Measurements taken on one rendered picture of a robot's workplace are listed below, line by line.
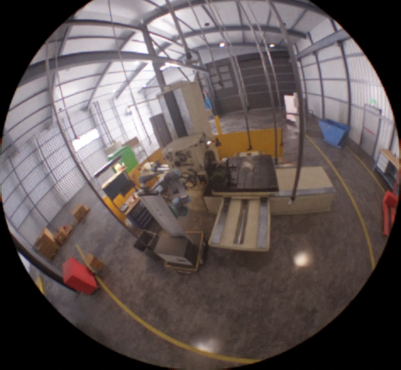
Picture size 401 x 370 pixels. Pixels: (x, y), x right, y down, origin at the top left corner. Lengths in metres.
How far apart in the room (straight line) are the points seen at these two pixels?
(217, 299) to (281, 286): 1.13
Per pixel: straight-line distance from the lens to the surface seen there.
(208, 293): 2.70
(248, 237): 2.14
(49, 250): 8.48
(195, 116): 2.81
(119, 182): 3.66
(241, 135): 4.58
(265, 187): 2.41
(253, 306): 2.63
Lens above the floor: 2.62
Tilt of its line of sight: 30 degrees down
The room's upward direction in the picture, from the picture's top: 19 degrees counter-clockwise
